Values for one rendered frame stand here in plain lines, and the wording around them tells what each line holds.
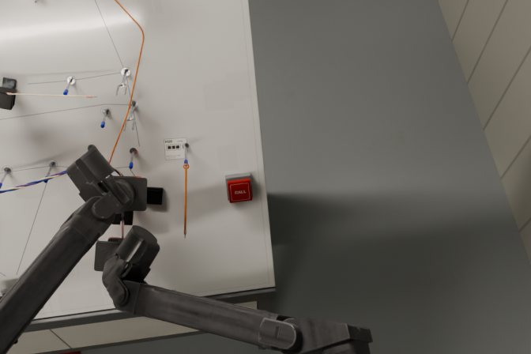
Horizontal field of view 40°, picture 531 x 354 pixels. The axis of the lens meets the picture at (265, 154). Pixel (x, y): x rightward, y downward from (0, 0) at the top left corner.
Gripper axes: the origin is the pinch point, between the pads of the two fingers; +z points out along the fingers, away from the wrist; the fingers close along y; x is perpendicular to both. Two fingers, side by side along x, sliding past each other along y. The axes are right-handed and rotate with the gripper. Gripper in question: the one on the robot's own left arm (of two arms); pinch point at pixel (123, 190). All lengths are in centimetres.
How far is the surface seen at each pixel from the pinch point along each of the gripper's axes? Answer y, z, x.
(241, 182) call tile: -24.8, 3.1, -2.0
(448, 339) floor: -107, 89, 56
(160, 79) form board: -7.1, -2.0, -23.2
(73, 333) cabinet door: 16, 48, 42
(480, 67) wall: -129, 119, -42
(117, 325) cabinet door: 4, 45, 40
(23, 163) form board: 21.3, 5.4, -4.8
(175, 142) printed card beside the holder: -10.5, 3.3, -10.2
